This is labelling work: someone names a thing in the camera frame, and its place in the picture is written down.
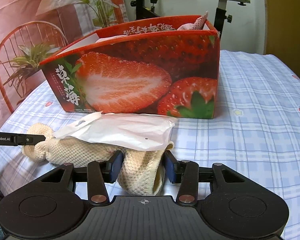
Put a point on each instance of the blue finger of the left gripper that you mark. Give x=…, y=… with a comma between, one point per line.
x=28, y=139

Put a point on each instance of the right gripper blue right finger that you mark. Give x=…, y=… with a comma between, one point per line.
x=172, y=167

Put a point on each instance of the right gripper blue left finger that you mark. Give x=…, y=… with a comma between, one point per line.
x=114, y=165

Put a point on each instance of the cream knitted cloth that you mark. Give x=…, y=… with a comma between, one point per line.
x=141, y=174

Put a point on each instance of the white plastic packet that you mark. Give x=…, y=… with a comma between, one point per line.
x=142, y=132

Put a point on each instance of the pink knitted cloth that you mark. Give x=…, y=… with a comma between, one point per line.
x=153, y=25

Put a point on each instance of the red strawberry cardboard box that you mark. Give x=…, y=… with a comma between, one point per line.
x=173, y=73

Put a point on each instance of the blue plaid tablecloth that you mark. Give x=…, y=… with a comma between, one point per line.
x=256, y=129

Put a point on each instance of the pink printed backdrop cloth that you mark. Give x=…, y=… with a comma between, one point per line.
x=32, y=30

